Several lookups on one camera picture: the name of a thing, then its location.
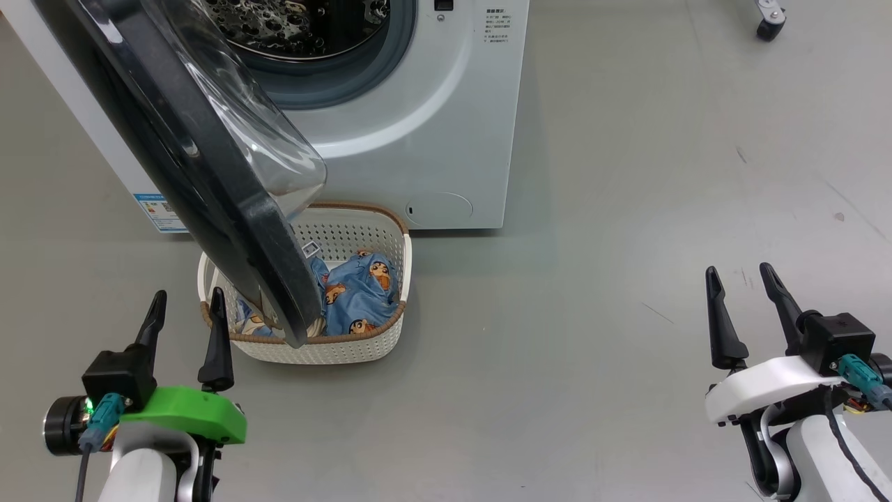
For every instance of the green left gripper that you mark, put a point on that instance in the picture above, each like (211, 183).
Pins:
(188, 411)

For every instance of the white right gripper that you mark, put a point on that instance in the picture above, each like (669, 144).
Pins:
(759, 390)

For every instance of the washing machine door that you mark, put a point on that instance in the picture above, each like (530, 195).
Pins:
(209, 209)

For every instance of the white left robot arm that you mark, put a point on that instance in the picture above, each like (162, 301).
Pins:
(139, 467)

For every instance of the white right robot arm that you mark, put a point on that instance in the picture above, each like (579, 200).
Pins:
(815, 460)

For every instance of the white front-load washing machine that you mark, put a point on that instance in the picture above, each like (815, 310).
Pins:
(418, 139)

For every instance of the blue energy label sticker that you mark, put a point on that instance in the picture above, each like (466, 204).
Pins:
(159, 213)

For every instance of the cream perforated laundry basket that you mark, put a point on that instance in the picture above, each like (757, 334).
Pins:
(348, 233)

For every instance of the black caster wheel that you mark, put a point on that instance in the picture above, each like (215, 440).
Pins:
(769, 26)

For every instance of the black printed text label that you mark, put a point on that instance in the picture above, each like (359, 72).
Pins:
(497, 24)

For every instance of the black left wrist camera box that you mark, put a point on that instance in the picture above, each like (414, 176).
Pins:
(118, 373)

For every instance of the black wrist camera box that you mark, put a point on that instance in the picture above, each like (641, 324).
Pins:
(840, 338)
(118, 373)

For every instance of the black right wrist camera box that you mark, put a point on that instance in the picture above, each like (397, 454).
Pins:
(840, 338)

